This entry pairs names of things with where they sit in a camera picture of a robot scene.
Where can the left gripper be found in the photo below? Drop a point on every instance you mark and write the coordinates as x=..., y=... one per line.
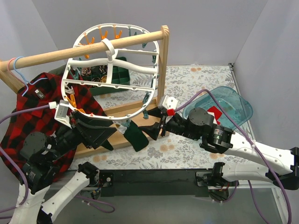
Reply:
x=81, y=130

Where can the red plaid shirt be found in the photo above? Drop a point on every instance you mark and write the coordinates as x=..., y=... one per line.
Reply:
x=45, y=88

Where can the wooden clothes rack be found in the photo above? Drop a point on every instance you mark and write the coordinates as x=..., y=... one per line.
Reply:
x=115, y=104

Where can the dark green storage bin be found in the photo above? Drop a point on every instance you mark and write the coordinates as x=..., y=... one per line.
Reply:
x=99, y=74

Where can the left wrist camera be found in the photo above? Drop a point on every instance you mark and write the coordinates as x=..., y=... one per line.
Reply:
x=61, y=112

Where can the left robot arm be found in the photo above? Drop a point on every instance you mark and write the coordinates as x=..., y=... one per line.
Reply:
x=41, y=153

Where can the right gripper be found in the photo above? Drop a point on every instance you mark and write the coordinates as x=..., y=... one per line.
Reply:
x=163, y=126

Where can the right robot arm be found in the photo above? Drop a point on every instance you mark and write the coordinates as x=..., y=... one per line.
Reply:
x=277, y=166

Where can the white round clip hanger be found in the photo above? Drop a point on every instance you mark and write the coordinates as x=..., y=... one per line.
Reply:
x=100, y=45

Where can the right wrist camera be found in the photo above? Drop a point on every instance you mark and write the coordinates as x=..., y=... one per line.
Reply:
x=168, y=105

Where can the dark green sock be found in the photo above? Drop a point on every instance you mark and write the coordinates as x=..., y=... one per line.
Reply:
x=130, y=132

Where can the red bear sock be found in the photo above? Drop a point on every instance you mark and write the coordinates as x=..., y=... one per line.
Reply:
x=216, y=113

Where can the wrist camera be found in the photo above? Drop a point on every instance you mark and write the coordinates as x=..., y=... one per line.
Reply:
x=61, y=112
x=168, y=105

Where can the teal plastic basin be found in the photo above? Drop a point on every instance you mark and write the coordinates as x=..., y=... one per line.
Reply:
x=234, y=105

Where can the blue wire hanger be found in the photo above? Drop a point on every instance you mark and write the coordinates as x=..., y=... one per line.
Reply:
x=24, y=80

